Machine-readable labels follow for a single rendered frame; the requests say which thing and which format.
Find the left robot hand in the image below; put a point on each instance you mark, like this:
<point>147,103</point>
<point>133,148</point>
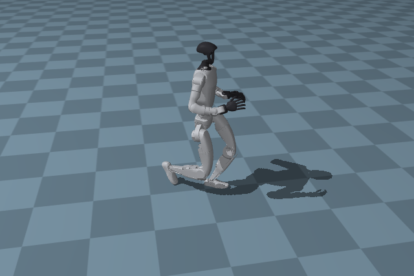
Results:
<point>234,93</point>

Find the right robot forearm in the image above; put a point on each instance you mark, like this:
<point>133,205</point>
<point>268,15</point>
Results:
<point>202,110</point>

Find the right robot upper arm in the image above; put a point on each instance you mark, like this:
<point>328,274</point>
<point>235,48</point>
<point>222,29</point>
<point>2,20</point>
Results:
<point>198,82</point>

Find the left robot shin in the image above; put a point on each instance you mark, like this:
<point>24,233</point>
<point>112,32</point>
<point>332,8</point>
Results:
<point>221,165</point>

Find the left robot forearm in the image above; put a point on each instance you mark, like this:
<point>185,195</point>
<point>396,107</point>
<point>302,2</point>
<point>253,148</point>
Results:
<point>219,91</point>

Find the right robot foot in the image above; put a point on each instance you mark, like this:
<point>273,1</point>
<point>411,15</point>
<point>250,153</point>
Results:
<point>171,175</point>

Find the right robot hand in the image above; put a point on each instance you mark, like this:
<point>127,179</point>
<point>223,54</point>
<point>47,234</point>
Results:
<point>232,105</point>

